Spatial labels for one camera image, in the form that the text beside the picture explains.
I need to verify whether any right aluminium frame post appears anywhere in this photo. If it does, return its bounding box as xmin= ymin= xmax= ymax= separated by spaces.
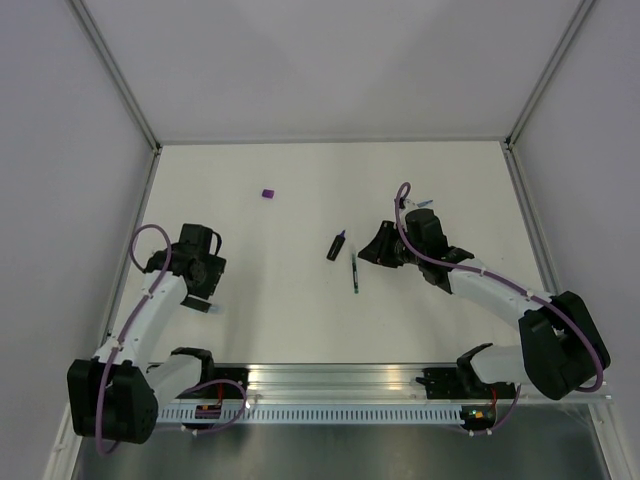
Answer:
xmin=503 ymin=0 xmax=598 ymax=151

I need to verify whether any aluminium frame post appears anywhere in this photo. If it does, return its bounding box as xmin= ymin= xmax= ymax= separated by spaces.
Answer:
xmin=66 ymin=0 xmax=162 ymax=154
xmin=503 ymin=0 xmax=598 ymax=151

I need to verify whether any black mounting plate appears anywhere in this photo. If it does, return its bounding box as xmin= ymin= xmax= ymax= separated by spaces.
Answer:
xmin=212 ymin=367 xmax=250 ymax=401
xmin=415 ymin=367 xmax=516 ymax=400

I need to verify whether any green pen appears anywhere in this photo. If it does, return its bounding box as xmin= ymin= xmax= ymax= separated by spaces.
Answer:
xmin=351 ymin=252 xmax=359 ymax=294

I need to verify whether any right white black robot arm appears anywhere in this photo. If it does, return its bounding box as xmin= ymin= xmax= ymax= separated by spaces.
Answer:
xmin=357 ymin=208 xmax=611 ymax=400

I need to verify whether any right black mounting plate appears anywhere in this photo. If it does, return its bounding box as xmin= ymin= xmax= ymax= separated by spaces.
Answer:
xmin=415 ymin=367 xmax=516 ymax=400

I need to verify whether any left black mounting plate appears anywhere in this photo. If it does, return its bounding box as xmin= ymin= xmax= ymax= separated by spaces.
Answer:
xmin=212 ymin=367 xmax=250 ymax=401

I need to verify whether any white slotted cable duct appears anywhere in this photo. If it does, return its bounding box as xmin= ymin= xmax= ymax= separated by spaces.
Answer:
xmin=157 ymin=402 xmax=463 ymax=425

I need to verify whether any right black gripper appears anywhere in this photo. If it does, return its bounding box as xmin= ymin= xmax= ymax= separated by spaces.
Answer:
xmin=358 ymin=220 xmax=425 ymax=268

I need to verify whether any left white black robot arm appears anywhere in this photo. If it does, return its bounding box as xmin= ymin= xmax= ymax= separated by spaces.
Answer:
xmin=67 ymin=224 xmax=226 ymax=456

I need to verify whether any black purple highlighter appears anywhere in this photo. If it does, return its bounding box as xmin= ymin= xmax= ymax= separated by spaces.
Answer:
xmin=326 ymin=230 xmax=346 ymax=261

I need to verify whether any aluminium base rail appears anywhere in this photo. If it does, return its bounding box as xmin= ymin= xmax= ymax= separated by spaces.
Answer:
xmin=169 ymin=363 xmax=614 ymax=402

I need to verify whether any left aluminium frame post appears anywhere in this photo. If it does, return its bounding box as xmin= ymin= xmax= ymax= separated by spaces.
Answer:
xmin=66 ymin=0 xmax=162 ymax=154

